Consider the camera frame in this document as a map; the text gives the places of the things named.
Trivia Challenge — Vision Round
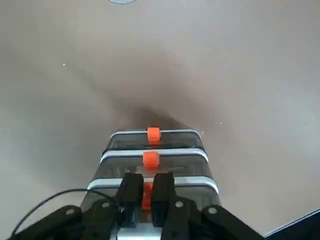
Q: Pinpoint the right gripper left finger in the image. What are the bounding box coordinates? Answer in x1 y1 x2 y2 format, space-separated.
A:
8 172 145 240

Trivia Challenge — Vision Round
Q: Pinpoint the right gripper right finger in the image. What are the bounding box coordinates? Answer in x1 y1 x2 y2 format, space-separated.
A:
151 172 266 240

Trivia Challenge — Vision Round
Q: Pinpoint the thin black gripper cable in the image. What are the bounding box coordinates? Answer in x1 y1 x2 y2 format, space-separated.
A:
11 188 124 236

